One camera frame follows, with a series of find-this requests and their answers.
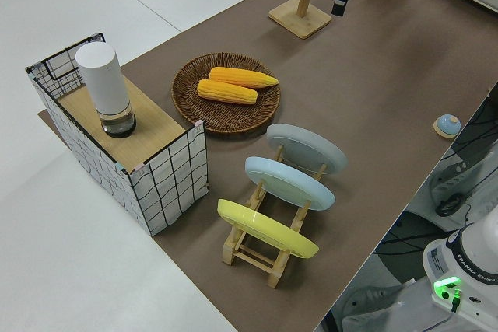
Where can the grey plate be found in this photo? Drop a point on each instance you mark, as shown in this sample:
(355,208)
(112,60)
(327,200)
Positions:
(307,147)

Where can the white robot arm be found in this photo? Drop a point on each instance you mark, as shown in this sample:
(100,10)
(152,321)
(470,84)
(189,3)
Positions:
(467,258)

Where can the brown wicker basket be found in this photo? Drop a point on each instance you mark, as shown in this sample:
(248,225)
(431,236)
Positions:
(229,118)

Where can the white cylindrical bottle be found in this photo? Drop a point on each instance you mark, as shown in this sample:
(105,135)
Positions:
(103,83)

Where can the shorter yellow corn cob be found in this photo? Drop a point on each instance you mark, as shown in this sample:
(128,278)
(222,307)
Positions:
(227,92)

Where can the light blue plate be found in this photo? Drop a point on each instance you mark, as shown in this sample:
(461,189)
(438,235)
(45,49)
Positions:
(288,182)

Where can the white metal pedestal frame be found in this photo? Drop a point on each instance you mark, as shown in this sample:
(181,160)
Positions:
(373,305)

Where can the brown table mat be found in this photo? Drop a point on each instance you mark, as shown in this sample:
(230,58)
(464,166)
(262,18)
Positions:
(369,75)

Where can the wooden plate rack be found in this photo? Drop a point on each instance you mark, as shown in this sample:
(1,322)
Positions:
(257,260)

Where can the longer yellow corn cob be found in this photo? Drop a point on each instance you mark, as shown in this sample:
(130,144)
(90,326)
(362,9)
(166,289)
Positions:
(243,77)

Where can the yellow plate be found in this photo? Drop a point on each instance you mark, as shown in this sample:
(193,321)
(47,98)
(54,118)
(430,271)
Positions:
(264,231)

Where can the blue desk bell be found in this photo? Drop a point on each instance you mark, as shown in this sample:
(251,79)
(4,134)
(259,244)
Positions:
(447,125)

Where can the wooden mug rack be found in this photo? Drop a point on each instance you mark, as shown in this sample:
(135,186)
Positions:
(299,19)

